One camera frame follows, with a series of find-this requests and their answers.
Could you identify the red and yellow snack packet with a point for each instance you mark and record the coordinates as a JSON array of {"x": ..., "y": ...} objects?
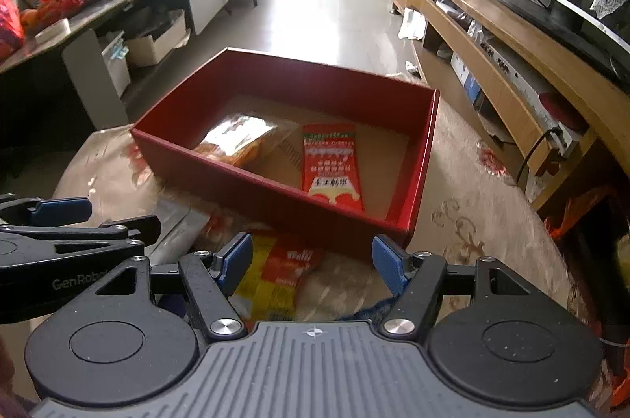
[{"x": 280, "y": 270}]

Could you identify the blue and white box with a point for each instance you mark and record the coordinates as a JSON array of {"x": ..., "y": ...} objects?
[{"x": 465, "y": 78}]

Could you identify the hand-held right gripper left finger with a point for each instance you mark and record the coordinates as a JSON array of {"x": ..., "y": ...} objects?
[{"x": 235, "y": 261}]

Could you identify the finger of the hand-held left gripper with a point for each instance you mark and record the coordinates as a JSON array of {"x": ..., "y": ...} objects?
[
  {"x": 130, "y": 231},
  {"x": 59, "y": 211}
]

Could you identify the dark coffee table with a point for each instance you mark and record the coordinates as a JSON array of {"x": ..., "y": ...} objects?
[{"x": 93, "y": 9}]

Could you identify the red cardboard box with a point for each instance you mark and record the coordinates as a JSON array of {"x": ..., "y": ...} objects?
[{"x": 275, "y": 206}]

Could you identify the wooden television cabinet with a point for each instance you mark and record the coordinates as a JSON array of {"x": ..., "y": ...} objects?
[{"x": 497, "y": 29}]

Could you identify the orange plastic bag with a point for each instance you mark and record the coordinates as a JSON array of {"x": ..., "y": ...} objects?
[{"x": 573, "y": 218}]

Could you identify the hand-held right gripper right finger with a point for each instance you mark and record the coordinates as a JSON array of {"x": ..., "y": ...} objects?
[{"x": 389, "y": 264}]

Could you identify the floral beige tablecloth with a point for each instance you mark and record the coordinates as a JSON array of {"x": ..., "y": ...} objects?
[{"x": 467, "y": 221}]

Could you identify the red and white snack packet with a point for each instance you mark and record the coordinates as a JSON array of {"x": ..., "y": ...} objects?
[{"x": 330, "y": 172}]

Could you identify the white storage box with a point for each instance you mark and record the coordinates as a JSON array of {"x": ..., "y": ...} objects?
[{"x": 155, "y": 43}]

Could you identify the clear bread snack packet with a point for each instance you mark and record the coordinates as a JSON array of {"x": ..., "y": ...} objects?
[{"x": 236, "y": 142}]

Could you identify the white set-top box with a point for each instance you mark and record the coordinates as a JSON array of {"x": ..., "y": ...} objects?
[{"x": 521, "y": 88}]

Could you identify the silver foil snack packet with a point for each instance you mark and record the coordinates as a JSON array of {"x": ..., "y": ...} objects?
[{"x": 182, "y": 226}]

